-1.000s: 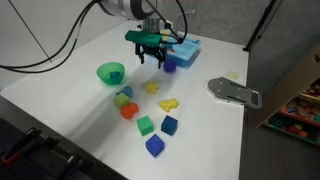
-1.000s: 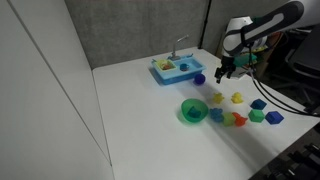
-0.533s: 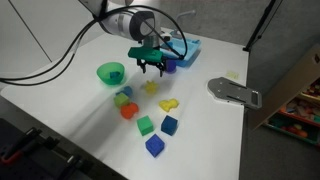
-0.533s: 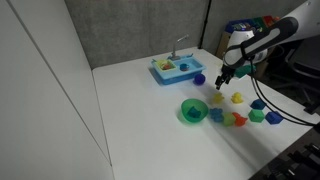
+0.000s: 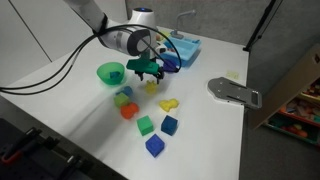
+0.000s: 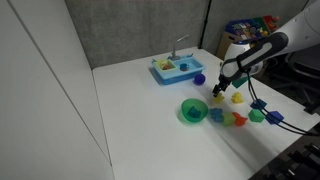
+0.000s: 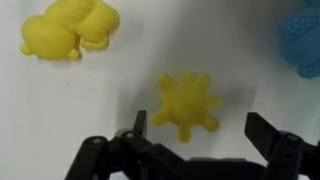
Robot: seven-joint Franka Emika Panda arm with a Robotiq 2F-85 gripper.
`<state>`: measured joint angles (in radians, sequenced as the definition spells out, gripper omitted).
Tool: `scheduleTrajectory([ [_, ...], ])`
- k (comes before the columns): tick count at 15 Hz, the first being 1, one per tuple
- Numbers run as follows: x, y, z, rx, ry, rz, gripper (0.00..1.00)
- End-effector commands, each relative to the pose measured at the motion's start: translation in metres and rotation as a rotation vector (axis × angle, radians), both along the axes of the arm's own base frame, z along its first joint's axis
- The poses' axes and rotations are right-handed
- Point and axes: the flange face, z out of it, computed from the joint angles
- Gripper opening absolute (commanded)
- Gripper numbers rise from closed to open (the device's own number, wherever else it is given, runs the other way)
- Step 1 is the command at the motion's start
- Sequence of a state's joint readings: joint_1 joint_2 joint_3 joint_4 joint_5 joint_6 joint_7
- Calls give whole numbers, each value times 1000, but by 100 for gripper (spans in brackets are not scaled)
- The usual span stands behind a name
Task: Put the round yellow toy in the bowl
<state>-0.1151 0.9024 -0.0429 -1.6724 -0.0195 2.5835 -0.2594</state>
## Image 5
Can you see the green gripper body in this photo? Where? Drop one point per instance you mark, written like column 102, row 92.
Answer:
column 144, row 66

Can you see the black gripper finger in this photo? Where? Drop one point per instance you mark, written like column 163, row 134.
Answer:
column 140, row 75
column 160, row 75

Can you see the yellow spiky round toy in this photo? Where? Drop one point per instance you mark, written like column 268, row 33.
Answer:
column 151, row 87

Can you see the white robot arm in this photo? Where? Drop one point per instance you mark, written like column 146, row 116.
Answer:
column 135, row 38

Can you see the purple round toy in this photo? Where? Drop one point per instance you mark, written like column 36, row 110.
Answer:
column 169, row 66

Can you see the light blue toy shape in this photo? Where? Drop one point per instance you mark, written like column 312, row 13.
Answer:
column 127, row 90

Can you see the blue toy inside bowl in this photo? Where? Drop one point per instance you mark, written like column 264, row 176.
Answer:
column 114, row 75

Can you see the yellow flat toy shape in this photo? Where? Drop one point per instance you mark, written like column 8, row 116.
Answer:
column 167, row 105

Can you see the light green toy cube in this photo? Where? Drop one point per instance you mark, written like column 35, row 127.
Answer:
column 121, row 100

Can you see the blue toy sink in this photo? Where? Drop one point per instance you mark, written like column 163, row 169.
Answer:
column 180, row 51

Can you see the green translucent bowl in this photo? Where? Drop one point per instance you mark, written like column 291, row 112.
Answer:
column 103, row 72

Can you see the orange toy shape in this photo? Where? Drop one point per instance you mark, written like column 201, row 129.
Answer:
column 128, row 111

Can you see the grey toy faucet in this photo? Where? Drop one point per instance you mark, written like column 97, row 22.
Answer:
column 179, row 17

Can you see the dark blue toy cube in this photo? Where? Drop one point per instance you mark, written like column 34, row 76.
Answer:
column 169, row 125

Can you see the wooden toy shelf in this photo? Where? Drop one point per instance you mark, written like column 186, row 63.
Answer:
column 292, row 106

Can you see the grey metal mounting plate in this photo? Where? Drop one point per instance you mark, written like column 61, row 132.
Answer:
column 229, row 91

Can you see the small yellow-green sticker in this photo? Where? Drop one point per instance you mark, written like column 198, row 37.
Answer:
column 233, row 75

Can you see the black tripod pole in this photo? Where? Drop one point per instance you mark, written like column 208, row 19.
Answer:
column 264, row 22

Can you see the black clamp with red handle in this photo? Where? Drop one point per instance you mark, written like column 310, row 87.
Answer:
column 14, row 151

